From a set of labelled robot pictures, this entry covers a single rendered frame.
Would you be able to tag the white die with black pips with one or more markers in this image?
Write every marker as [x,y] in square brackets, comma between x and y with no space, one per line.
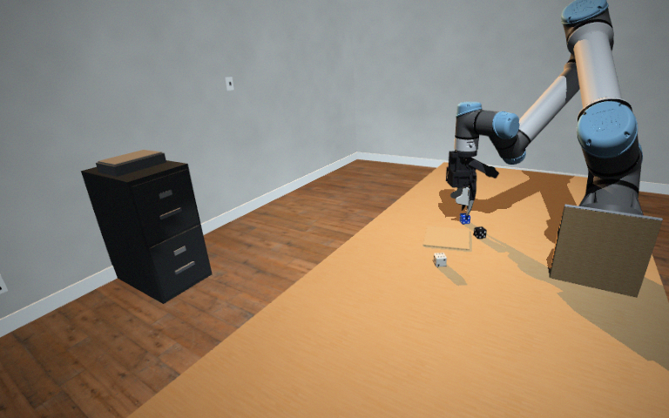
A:
[440,259]

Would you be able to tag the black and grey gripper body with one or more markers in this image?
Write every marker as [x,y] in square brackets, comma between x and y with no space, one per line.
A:
[459,169]

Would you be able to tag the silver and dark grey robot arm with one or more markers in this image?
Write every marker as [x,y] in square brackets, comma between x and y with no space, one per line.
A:
[607,131]

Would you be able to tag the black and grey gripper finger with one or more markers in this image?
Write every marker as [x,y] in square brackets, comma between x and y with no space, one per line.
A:
[457,193]
[468,196]

